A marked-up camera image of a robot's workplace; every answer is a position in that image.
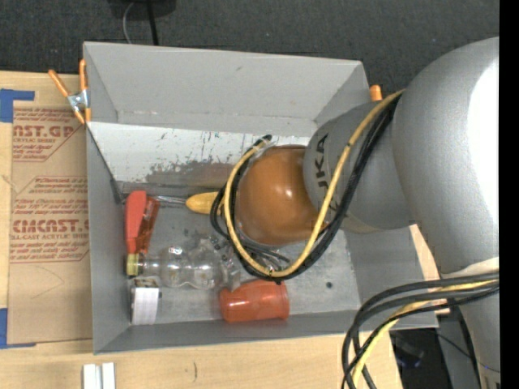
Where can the red and orange plastic tool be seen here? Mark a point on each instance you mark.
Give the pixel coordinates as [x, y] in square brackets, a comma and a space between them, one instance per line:
[135, 221]

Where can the clear bottle with yellow cap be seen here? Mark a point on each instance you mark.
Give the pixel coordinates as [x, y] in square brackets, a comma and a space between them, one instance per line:
[182, 272]

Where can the grey metal bin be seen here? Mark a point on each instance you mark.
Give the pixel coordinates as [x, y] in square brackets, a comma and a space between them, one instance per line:
[211, 83]

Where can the brown cardboard board, red print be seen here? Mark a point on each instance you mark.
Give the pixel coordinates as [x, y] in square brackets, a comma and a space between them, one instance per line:
[48, 282]

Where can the orange plastic cup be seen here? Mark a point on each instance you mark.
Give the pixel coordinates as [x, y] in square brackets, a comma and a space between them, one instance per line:
[253, 302]

